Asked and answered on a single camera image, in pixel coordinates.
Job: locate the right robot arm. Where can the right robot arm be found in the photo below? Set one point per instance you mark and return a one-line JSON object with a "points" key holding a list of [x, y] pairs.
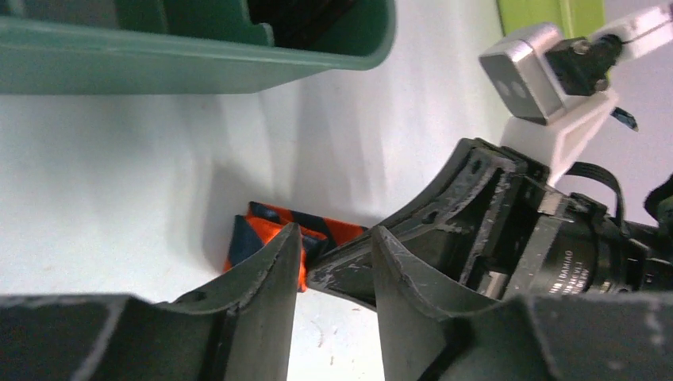
{"points": [[490, 227]]}

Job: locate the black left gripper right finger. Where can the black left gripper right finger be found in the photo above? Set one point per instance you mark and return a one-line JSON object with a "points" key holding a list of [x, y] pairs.
{"points": [[431, 328]]}

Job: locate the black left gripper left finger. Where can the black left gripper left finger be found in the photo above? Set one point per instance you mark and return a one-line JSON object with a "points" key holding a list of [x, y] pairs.
{"points": [[235, 327]]}

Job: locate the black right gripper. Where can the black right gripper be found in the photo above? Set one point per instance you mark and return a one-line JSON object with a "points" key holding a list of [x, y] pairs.
{"points": [[347, 270]]}

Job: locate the navy floral gold tie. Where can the navy floral gold tie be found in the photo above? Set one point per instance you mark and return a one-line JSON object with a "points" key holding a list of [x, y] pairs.
{"points": [[625, 118]]}

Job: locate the lime green plastic bin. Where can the lime green plastic bin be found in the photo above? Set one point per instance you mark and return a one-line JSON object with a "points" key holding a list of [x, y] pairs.
{"points": [[576, 18]]}

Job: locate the green compartment organizer tray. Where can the green compartment organizer tray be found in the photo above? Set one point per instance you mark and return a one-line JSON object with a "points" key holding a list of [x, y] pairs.
{"points": [[185, 47]]}

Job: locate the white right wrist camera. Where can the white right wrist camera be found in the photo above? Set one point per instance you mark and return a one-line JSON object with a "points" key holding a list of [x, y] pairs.
{"points": [[557, 88]]}

